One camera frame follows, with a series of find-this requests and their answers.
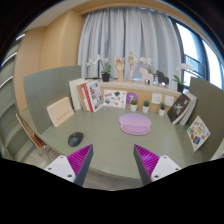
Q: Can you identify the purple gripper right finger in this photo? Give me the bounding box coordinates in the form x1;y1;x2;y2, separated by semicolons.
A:
133;144;180;185

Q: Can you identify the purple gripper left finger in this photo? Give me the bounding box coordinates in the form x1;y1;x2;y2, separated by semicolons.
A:
45;144;93;186

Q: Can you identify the black computer mouse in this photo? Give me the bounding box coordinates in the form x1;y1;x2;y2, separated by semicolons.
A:
68;132;84;147

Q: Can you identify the purple mouse pad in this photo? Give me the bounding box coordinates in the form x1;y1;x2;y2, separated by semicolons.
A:
119;113;151;135

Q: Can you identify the wooden chair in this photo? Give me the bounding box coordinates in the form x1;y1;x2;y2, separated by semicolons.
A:
16;115;50;156

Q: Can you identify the beige leaning book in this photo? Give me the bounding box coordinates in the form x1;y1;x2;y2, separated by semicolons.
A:
47;97;74;127

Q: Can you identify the colourful picture book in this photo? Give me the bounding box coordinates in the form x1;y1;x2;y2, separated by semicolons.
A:
187;116;210;151

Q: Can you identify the small potted plant right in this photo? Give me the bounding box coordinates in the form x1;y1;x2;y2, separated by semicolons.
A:
159;103;166;116

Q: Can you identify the small potted plant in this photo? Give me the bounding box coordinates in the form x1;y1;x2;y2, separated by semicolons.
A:
159;103;166;116
130;99;138;112
142;100;150;113

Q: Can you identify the black cover book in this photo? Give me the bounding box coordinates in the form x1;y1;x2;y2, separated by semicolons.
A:
167;94;191;124

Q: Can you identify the small potted plant middle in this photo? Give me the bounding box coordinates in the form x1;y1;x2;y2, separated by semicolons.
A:
142;100;150;113

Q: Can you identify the small potted plant left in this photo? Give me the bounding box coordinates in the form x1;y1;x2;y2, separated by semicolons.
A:
130;99;138;112

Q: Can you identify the white upright book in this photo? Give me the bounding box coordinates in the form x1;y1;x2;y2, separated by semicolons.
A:
69;78;86;110

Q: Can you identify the purple round number sign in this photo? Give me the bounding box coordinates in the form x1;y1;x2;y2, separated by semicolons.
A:
126;92;138;105

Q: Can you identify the white illustrated card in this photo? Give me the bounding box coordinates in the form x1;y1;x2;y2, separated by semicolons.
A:
104;90;127;108

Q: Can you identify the red and white book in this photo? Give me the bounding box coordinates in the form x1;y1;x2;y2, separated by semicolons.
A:
83;81;103;112

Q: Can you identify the black wooden horse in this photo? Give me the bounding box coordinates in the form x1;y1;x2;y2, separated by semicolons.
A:
156;70;169;85

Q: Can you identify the pink wooden horse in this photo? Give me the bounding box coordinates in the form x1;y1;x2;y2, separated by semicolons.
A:
139;68;154;86

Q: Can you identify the white orchid right pot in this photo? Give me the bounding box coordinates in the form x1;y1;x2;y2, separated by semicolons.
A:
173;63;192;93

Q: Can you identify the white orchid behind horse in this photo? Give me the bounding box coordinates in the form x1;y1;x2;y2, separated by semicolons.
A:
139;57;153;73

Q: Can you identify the white orchid black pot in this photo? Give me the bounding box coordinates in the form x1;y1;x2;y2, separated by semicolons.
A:
86;55;111;82

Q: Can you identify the wooden hand model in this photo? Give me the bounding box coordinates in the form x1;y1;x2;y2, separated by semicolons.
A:
114;57;124;83

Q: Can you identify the wooden mannequin figure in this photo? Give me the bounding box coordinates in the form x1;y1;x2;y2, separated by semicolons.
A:
128;51;138;81

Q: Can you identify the grey curtain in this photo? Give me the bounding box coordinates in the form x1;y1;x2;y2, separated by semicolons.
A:
78;7;181;78

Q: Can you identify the white wall socket left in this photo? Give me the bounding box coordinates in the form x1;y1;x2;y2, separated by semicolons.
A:
151;93;162;104

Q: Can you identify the white wall socket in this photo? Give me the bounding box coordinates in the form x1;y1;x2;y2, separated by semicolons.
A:
151;93;162;104
164;95;174;106

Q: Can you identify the white wall socket right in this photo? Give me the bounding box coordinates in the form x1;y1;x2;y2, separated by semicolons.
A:
164;95;174;106

